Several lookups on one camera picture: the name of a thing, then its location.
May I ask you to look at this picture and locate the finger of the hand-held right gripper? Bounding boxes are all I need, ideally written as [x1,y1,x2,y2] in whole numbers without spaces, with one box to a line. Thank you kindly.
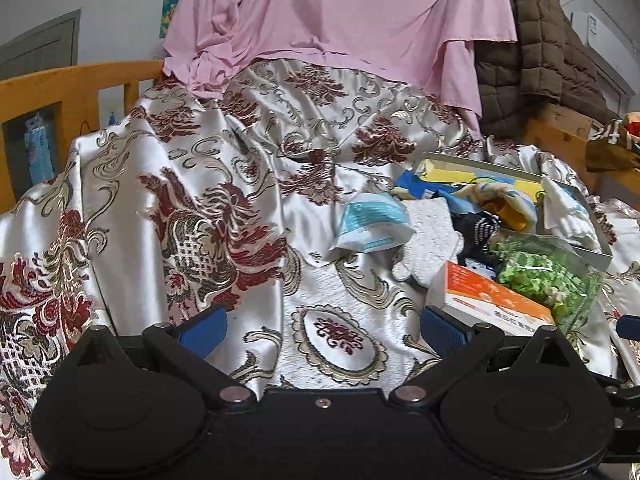
[606,377,640,461]
[616,314,640,341]

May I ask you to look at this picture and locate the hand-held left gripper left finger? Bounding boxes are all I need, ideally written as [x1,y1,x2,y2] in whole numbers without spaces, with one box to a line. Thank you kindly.
[60,304,258,408]

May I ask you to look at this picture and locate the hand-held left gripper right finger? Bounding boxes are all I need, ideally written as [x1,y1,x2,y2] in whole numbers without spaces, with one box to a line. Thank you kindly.
[389,304,581,408]

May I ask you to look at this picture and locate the orange white carton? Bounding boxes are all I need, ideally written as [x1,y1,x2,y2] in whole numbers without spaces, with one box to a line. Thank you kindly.
[425,260,557,338]

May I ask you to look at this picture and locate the black dotted sock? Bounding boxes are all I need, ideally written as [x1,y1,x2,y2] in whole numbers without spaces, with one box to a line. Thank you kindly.
[450,212,501,266]

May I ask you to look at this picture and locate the white cloth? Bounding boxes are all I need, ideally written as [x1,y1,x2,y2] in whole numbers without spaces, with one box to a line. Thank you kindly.
[540,176,603,253]

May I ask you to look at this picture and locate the yellow patterned cloth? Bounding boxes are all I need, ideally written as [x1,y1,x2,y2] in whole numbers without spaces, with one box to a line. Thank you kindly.
[452,180,543,233]

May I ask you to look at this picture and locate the shallow cardboard tray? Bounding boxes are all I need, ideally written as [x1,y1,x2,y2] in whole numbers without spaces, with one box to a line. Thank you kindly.
[410,152,615,271]

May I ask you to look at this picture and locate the white textured towel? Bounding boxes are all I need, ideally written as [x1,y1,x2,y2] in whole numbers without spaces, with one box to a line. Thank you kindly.
[392,199,466,288]

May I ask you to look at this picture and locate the floral satin blanket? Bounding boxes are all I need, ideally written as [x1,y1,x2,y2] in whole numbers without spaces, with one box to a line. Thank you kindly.
[0,57,640,480]

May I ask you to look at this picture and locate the blue white face mask packet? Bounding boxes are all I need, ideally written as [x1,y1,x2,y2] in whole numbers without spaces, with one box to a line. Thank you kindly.
[327,192,417,261]

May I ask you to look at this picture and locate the blue cloth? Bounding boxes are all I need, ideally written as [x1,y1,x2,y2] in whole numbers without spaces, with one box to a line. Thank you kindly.
[391,170,453,203]

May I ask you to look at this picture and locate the olive printed cloth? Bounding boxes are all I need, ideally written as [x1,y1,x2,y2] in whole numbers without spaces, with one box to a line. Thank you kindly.
[585,120,640,173]

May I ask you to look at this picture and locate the multicoloured printed cloth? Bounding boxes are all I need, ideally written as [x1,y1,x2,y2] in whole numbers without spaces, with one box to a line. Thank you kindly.
[620,112,640,151]

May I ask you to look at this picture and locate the cardboard box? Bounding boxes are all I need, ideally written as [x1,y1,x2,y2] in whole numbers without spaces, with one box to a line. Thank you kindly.
[542,102,608,141]

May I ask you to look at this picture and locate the blue hanging card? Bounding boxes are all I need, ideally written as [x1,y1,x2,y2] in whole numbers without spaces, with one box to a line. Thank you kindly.
[24,114,55,186]

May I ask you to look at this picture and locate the brown puffer jacket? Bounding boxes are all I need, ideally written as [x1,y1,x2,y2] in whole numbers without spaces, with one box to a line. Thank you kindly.
[474,0,621,138]

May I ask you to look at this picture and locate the grey door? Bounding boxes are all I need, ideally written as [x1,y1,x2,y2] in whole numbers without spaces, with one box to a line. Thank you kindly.
[0,9,82,81]

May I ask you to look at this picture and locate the pink bed sheet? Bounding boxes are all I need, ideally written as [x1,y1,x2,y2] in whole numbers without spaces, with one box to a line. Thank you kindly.
[162,0,518,128]

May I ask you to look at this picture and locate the wooden slatted bed rail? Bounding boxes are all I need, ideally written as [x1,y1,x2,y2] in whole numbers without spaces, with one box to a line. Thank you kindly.
[0,60,166,216]

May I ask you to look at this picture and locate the blue patterned wall poster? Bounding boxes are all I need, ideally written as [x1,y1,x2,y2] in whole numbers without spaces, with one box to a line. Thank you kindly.
[159,0,193,41]

